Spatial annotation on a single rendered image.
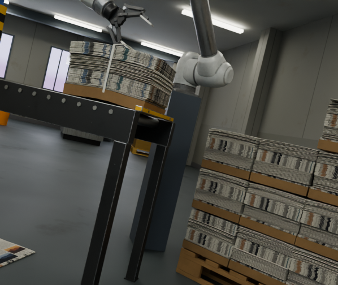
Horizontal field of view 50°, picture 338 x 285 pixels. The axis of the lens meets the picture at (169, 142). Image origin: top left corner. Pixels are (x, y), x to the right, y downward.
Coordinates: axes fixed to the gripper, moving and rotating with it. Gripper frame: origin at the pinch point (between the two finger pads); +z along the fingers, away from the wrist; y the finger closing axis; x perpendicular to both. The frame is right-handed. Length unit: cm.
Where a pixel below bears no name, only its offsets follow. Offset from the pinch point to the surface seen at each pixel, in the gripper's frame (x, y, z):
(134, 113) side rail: 29.0, 21.6, 30.4
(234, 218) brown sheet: -43, 40, 82
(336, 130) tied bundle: -32, -24, 88
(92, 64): 15.0, 20.8, -1.7
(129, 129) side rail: 29, 27, 33
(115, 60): 14.9, 13.5, 4.7
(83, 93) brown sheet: 15.5, 32.1, 3.0
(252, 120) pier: -523, -17, 12
